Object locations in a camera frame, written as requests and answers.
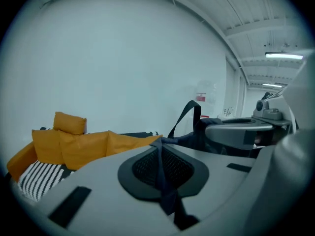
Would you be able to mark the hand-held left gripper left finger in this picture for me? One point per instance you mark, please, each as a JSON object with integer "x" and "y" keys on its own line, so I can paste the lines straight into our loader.
{"x": 103, "y": 181}

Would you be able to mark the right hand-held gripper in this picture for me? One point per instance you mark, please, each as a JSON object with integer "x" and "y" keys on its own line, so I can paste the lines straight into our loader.
{"x": 268, "y": 112}

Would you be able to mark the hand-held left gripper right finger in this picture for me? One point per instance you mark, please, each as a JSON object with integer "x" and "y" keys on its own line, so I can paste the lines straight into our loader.
{"x": 221, "y": 171}

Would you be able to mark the orange striped sofa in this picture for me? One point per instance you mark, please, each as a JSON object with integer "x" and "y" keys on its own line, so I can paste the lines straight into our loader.
{"x": 39, "y": 178}

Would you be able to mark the metal faucet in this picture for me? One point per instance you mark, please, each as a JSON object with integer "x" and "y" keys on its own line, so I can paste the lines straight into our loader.
{"x": 230, "y": 110}

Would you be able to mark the clear water bottle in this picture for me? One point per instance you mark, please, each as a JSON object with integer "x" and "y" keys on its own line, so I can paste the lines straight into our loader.
{"x": 206, "y": 95}

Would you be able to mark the ceiling tube light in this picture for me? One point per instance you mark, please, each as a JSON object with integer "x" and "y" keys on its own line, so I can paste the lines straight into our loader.
{"x": 283, "y": 56}
{"x": 272, "y": 84}

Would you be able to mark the small orange cushion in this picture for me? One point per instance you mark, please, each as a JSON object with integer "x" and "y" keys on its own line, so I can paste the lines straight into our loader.
{"x": 70, "y": 123}

